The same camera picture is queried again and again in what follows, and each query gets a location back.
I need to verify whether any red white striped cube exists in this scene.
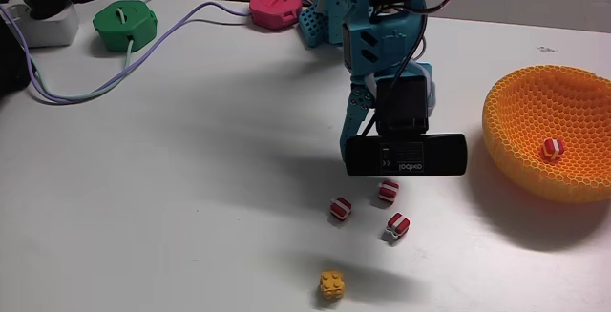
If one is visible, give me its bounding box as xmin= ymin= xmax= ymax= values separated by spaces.
xmin=377 ymin=179 xmax=401 ymax=205
xmin=540 ymin=137 xmax=565 ymax=163
xmin=384 ymin=212 xmax=411 ymax=242
xmin=329 ymin=196 xmax=353 ymax=222

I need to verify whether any yellow honeycomb basket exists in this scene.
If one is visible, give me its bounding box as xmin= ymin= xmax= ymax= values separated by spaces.
xmin=481 ymin=65 xmax=611 ymax=204

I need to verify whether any yellow studded cube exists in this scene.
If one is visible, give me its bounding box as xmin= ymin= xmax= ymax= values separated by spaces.
xmin=319 ymin=270 xmax=347 ymax=301

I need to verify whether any black webcam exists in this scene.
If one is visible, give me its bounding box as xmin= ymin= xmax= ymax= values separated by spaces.
xmin=344 ymin=74 xmax=469 ymax=177

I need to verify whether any white power adapter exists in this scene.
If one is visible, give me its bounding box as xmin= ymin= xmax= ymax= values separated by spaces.
xmin=7 ymin=4 xmax=80 ymax=49

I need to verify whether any black flat device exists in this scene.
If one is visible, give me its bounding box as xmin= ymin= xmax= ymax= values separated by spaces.
xmin=0 ymin=15 xmax=32 ymax=96

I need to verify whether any pink round cable box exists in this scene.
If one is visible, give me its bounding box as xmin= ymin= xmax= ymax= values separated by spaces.
xmin=248 ymin=0 xmax=305 ymax=31

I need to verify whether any lilac cable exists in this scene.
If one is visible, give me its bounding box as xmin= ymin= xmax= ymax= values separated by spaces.
xmin=0 ymin=0 xmax=253 ymax=105

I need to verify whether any mint green cable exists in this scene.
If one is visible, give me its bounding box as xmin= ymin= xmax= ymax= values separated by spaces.
xmin=28 ymin=0 xmax=168 ymax=103

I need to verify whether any green round cable box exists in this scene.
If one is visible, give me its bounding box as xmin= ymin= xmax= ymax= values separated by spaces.
xmin=92 ymin=0 xmax=158 ymax=54

